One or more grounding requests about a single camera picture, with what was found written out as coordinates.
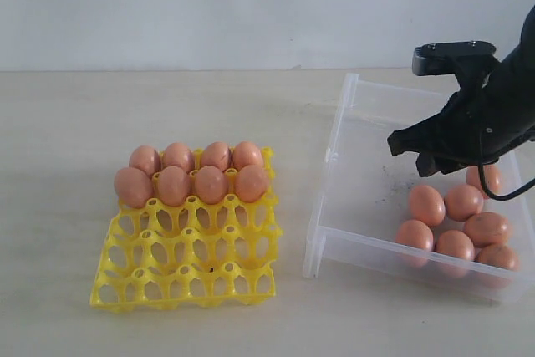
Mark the brown egg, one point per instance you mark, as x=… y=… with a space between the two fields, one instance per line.
x=499 y=256
x=147 y=159
x=426 y=204
x=493 y=179
x=487 y=228
x=180 y=155
x=133 y=187
x=211 y=185
x=415 y=233
x=217 y=154
x=251 y=183
x=173 y=186
x=247 y=153
x=462 y=202
x=456 y=244

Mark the clear plastic bin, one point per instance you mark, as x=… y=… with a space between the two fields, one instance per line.
x=363 y=198

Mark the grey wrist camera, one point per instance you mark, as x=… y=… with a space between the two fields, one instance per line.
x=466 y=60

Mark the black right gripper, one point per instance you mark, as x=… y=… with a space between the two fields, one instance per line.
x=464 y=133

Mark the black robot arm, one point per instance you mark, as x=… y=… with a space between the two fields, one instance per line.
x=516 y=73

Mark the yellow plastic egg tray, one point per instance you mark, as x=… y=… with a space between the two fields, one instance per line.
x=160 y=257

